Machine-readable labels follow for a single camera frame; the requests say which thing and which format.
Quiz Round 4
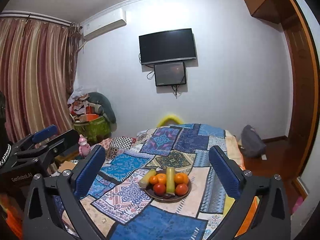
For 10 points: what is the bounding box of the pink plush toy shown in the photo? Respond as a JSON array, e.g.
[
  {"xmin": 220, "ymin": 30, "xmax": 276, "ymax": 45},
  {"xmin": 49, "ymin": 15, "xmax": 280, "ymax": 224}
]
[{"xmin": 78, "ymin": 135, "xmax": 91, "ymax": 158}]

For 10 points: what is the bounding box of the pink slipper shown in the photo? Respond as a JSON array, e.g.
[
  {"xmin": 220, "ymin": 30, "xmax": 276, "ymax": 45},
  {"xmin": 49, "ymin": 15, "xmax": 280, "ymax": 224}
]
[{"xmin": 292, "ymin": 196, "xmax": 304, "ymax": 214}]

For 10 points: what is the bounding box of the grey green cushion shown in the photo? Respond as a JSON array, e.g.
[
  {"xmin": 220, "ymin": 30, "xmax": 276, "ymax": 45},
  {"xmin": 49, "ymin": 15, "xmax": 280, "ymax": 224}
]
[{"xmin": 88, "ymin": 92, "xmax": 116, "ymax": 124}]

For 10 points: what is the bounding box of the dark grey bag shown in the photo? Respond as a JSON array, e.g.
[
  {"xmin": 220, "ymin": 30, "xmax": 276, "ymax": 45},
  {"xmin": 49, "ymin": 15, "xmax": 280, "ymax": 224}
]
[{"xmin": 241, "ymin": 125, "xmax": 266, "ymax": 158}]

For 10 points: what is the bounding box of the striped red curtain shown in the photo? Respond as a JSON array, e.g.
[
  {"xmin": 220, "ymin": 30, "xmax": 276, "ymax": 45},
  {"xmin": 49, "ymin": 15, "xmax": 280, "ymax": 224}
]
[{"xmin": 1, "ymin": 17, "xmax": 81, "ymax": 142}]

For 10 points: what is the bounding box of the blue patchwork bedspread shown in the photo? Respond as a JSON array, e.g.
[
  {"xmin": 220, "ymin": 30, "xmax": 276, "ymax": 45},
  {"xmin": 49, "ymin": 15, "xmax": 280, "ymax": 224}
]
[{"xmin": 80, "ymin": 124, "xmax": 243, "ymax": 239}]

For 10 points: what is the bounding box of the lower red tomato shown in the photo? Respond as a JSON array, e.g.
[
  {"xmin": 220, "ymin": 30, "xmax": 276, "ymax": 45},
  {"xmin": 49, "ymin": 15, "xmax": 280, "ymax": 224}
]
[{"xmin": 175, "ymin": 183, "xmax": 189, "ymax": 196}]

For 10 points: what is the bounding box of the red tomato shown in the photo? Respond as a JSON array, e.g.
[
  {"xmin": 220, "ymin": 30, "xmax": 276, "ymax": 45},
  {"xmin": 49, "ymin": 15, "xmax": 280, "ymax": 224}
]
[
  {"xmin": 175, "ymin": 183, "xmax": 189, "ymax": 196},
  {"xmin": 153, "ymin": 183, "xmax": 166, "ymax": 196}
]

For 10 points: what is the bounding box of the right orange on plate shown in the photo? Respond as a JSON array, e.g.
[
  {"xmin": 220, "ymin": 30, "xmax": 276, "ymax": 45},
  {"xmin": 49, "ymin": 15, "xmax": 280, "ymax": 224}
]
[{"xmin": 174, "ymin": 172, "xmax": 189, "ymax": 185}]

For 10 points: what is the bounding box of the orange on plate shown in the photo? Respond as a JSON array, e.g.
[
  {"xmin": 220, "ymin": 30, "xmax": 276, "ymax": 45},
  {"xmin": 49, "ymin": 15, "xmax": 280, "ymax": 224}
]
[
  {"xmin": 156, "ymin": 173, "xmax": 167, "ymax": 185},
  {"xmin": 174, "ymin": 172, "xmax": 189, "ymax": 185}
]

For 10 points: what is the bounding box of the upper red tomato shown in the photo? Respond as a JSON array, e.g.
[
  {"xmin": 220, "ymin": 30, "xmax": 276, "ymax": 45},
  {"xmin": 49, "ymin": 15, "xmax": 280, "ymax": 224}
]
[{"xmin": 153, "ymin": 183, "xmax": 166, "ymax": 196}]

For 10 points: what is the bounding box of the left orange on plate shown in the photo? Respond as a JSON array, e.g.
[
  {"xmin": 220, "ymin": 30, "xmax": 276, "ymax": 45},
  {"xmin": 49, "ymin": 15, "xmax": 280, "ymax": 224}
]
[{"xmin": 156, "ymin": 173, "xmax": 167, "ymax": 185}]

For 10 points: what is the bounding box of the small tangerine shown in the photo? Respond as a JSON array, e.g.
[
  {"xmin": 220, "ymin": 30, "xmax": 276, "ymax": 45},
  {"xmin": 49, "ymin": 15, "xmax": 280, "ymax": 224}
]
[{"xmin": 149, "ymin": 176, "xmax": 158, "ymax": 185}]

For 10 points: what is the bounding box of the dark brown round plate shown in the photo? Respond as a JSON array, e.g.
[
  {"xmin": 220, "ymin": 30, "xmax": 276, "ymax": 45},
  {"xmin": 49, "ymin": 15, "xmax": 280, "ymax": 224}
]
[{"xmin": 143, "ymin": 169, "xmax": 191, "ymax": 202}]

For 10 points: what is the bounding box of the yellow pillow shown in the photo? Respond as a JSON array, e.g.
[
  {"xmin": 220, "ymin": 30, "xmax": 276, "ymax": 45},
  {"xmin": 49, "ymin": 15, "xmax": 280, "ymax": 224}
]
[{"xmin": 157, "ymin": 114, "xmax": 184, "ymax": 128}]

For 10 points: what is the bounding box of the white air conditioner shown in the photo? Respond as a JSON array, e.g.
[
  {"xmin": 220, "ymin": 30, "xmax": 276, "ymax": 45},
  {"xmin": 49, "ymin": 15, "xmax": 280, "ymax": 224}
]
[{"xmin": 82, "ymin": 8, "xmax": 126, "ymax": 41}]

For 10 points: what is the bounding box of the wooden wardrobe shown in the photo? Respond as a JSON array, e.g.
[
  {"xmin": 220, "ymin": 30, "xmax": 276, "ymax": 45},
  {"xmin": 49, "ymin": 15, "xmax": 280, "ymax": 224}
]
[{"xmin": 241, "ymin": 0, "xmax": 320, "ymax": 181}]

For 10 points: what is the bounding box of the small wall monitor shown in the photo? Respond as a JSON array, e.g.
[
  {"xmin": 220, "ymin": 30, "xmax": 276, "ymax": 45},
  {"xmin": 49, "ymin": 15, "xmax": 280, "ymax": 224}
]
[{"xmin": 154, "ymin": 62, "xmax": 187, "ymax": 87}]

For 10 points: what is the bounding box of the black wall television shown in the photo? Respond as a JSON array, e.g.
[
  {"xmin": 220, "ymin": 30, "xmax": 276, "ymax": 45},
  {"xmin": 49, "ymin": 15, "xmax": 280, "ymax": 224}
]
[{"xmin": 139, "ymin": 28, "xmax": 197, "ymax": 64}]

